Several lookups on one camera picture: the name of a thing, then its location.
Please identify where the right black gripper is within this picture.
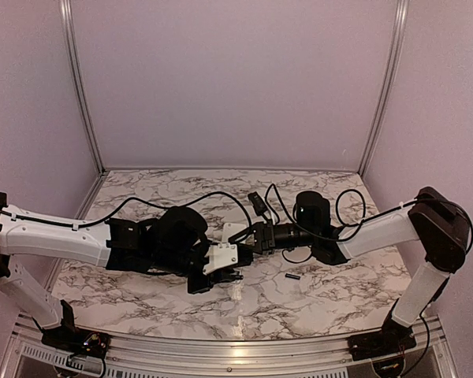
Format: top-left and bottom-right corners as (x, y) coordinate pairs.
(232, 218), (317, 254)

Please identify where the white remote control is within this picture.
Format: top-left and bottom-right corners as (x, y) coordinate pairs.
(219, 223), (253, 284)

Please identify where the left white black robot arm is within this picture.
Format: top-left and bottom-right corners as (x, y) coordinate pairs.
(0, 192), (253, 350)

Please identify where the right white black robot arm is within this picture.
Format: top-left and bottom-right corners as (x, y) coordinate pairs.
(223, 187), (473, 353)

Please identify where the black battery right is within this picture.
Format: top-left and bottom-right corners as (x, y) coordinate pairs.
(285, 273), (300, 280)

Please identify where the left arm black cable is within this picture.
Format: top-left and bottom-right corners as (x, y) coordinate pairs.
(74, 191), (253, 232)

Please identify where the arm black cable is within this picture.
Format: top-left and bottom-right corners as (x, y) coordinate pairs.
(74, 191), (253, 232)
(266, 184), (367, 263)

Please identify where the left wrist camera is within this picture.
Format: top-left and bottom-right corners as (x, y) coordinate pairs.
(203, 243), (238, 275)

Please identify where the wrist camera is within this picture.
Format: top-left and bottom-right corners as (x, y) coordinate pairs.
(203, 243), (238, 275)
(248, 191), (278, 224)

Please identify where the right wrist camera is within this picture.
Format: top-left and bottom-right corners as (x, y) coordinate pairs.
(248, 191), (278, 224)

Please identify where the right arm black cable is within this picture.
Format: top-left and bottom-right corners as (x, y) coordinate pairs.
(266, 184), (367, 263)

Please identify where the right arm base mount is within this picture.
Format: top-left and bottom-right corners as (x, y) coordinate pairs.
(348, 331), (417, 361)

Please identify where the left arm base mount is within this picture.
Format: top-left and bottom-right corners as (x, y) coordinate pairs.
(42, 327), (110, 359)

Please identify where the front aluminium rail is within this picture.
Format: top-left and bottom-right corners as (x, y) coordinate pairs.
(0, 310), (458, 378)

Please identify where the left aluminium frame post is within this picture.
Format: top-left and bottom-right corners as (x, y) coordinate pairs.
(59, 0), (106, 176)

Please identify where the aluminium frame post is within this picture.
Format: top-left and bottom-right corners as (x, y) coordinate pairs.
(358, 0), (409, 178)
(59, 0), (106, 176)

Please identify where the right aluminium frame post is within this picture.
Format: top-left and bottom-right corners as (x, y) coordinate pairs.
(358, 0), (409, 178)

